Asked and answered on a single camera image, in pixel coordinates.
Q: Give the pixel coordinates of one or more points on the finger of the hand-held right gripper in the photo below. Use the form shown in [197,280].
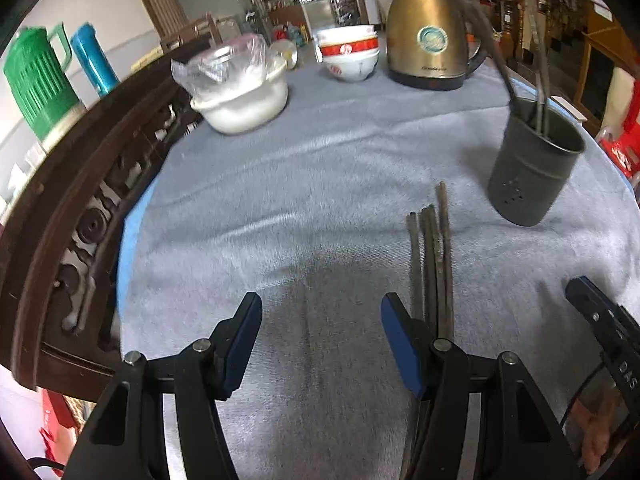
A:
[592,310]

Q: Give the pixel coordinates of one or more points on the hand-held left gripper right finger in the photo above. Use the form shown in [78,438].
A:
[400,350]

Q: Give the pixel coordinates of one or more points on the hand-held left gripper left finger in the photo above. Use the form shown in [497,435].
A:
[240,347]

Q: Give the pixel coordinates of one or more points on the dark wooden chopstick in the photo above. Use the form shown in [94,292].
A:
[427,265]
[446,260]
[438,280]
[487,35]
[414,260]

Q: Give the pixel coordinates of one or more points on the grey metal utensil holder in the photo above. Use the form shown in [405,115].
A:
[530,180]

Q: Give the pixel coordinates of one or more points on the person's right hand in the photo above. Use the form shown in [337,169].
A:
[597,430]

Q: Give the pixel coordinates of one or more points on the blue table cover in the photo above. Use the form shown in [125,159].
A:
[131,230]

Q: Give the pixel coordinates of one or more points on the grey tablecloth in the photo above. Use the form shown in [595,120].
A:
[300,185]

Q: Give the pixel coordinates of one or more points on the red plastic bag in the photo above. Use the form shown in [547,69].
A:
[55,425]

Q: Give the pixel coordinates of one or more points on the white plastic basin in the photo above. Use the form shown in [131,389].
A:
[245,110]

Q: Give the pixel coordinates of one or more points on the clear plastic bag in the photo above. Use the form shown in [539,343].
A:
[220,65]

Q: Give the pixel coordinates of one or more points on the red banded white bowl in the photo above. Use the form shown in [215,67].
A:
[350,50]

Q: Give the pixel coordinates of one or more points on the wooden stair railing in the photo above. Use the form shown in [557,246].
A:
[507,15]

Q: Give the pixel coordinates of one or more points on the golden electric kettle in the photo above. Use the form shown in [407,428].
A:
[425,35]

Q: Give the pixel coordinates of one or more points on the dark wooden chair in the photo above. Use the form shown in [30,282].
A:
[192,30]

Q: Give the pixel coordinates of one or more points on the blue thermos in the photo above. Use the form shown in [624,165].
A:
[95,60]

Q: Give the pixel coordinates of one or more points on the green thermos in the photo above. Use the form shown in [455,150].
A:
[35,85]

